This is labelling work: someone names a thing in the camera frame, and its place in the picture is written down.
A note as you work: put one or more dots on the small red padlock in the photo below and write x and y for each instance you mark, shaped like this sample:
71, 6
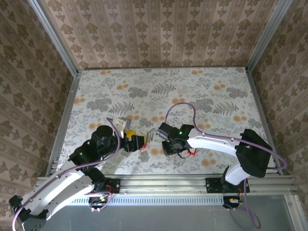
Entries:
191, 149

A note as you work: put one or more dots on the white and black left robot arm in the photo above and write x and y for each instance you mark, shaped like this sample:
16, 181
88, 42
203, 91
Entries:
60, 190

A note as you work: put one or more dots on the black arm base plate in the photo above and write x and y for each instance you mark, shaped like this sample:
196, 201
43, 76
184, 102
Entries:
211, 186
115, 184

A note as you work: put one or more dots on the long aluminium mounting rail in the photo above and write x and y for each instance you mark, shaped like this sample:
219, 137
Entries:
163, 184

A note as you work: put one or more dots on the grey metal panel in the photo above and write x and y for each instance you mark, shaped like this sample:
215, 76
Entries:
156, 219

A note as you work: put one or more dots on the floral patterned table cover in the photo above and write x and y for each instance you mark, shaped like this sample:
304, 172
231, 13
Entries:
120, 96

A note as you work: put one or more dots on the aluminium frame post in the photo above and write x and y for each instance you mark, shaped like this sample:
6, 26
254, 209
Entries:
54, 36
267, 36

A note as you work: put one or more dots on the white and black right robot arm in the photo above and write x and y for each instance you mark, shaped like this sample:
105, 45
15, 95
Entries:
211, 144

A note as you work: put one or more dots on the aluminium table side rail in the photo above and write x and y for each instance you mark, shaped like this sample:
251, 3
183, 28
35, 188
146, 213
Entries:
66, 115
260, 108

